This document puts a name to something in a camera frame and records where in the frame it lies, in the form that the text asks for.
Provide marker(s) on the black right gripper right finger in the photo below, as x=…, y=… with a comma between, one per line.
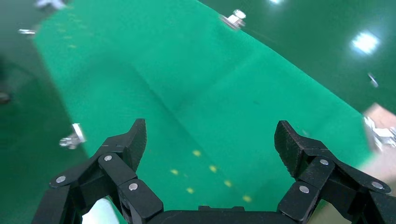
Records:
x=312, y=167

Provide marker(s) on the large green tablecloth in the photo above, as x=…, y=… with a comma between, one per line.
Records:
x=198, y=86

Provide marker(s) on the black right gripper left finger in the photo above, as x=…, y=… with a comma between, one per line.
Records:
x=123, y=154

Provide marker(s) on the silver metal binder clip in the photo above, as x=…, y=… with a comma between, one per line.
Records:
x=73, y=139
x=234, y=19
x=380, y=133
x=26, y=31

